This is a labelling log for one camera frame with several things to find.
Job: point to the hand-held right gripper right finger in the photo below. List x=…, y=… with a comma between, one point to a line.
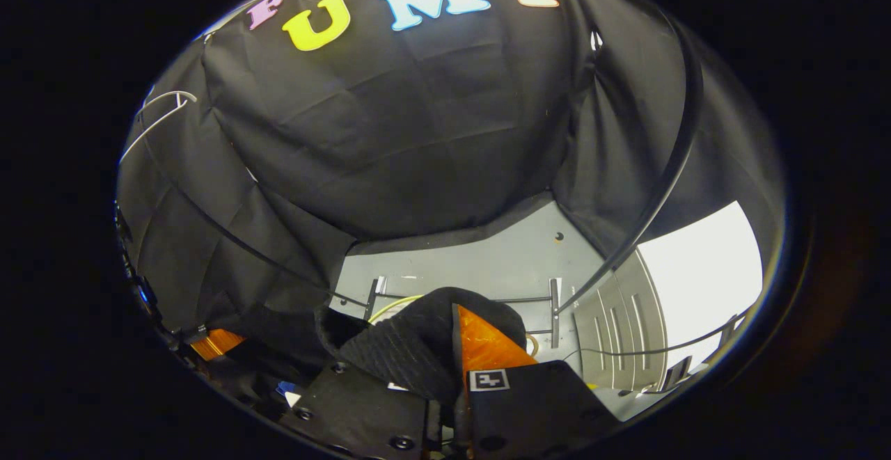
x=529, y=411

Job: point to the white empty clothes hanger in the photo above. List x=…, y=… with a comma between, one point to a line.
x=163, y=117

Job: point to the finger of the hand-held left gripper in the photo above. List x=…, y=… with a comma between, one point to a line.
x=217, y=344

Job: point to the grey panelled door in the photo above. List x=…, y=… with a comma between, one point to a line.
x=619, y=321

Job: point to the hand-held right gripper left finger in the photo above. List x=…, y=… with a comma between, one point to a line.
x=362, y=415

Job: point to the black garment rack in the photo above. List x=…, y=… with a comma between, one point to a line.
x=694, y=98

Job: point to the black jacket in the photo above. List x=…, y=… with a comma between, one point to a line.
x=411, y=335

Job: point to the black backdrop cloth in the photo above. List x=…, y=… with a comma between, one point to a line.
x=404, y=119

